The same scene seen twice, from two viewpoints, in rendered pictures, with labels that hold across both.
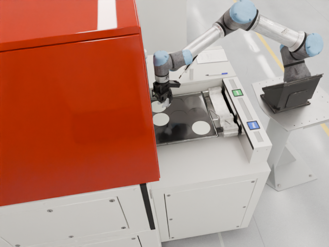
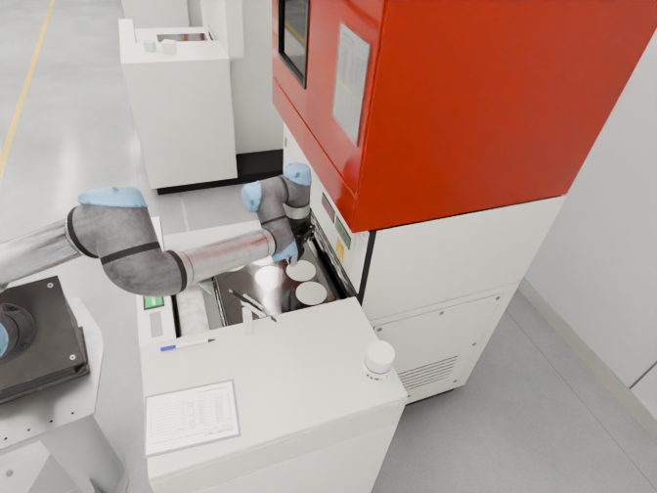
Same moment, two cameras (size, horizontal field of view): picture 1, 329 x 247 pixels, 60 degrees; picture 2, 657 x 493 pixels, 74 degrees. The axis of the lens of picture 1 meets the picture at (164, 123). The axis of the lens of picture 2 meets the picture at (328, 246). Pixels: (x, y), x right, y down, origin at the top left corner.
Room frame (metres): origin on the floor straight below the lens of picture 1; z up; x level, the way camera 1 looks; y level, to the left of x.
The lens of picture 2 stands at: (2.13, -0.25, 1.96)
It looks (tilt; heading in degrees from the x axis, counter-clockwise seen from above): 42 degrees down; 160
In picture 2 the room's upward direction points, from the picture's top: 6 degrees clockwise
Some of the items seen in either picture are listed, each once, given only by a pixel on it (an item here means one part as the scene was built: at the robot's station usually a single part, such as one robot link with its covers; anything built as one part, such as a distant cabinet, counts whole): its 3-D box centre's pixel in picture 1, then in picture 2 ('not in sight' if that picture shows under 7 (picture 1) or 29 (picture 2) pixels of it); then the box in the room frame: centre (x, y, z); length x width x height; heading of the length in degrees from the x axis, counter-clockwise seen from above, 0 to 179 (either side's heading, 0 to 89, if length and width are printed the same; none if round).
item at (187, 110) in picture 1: (178, 116); (270, 277); (1.13, -0.09, 0.90); 0.34 x 0.34 x 0.01; 5
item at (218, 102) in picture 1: (222, 111); (191, 304); (1.17, -0.35, 0.87); 0.36 x 0.08 x 0.03; 5
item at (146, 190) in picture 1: (141, 134); (317, 203); (0.92, 0.12, 1.02); 0.82 x 0.03 x 0.40; 5
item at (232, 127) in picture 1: (230, 128); not in sight; (1.01, -0.36, 0.89); 0.08 x 0.03 x 0.03; 95
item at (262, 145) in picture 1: (243, 116); (154, 287); (1.09, -0.45, 0.89); 0.55 x 0.09 x 0.14; 5
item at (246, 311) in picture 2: (188, 70); (253, 313); (1.38, -0.18, 1.03); 0.06 x 0.04 x 0.13; 95
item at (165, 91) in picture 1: (161, 88); (297, 227); (1.14, 0.00, 1.11); 0.09 x 0.08 x 0.12; 129
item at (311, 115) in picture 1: (290, 105); (24, 382); (1.27, -0.83, 0.75); 0.45 x 0.44 x 0.13; 103
